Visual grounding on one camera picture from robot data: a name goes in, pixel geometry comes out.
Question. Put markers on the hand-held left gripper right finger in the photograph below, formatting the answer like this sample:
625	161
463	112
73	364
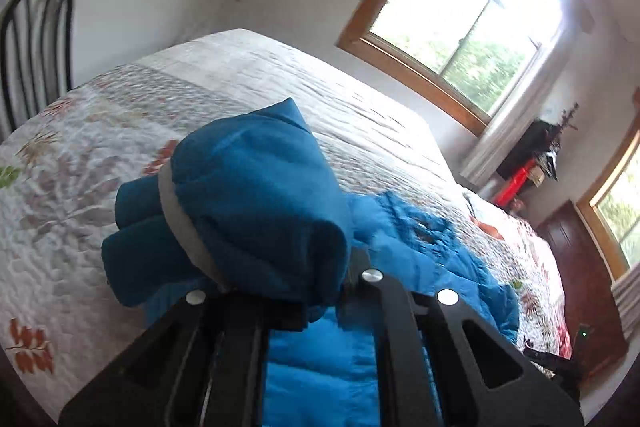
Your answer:
395	332

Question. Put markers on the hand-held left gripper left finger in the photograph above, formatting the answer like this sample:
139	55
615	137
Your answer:
240	342

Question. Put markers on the blue puffer jacket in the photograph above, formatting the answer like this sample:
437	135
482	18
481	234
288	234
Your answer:
260	187

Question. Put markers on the dark wooden cabinet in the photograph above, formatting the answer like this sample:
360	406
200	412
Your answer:
585	277

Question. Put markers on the white striped curtain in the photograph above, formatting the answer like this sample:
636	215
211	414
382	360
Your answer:
629	302

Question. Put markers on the small wooden-framed window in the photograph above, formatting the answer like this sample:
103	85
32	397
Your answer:
625	212

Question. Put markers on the red hanging cloth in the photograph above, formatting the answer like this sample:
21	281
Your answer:
512	187

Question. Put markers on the bed with floral quilt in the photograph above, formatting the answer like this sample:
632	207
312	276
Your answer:
75	207

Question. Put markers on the white pleated curtain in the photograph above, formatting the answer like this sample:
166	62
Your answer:
505	137

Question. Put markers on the black hanging garment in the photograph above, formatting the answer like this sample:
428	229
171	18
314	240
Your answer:
530	147

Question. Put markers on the coat rack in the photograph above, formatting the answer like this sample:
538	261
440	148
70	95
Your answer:
569	117

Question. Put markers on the large wooden-framed window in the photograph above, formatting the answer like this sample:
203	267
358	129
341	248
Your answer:
440	22

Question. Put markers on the black metal chair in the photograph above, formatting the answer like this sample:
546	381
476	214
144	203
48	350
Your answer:
67	32

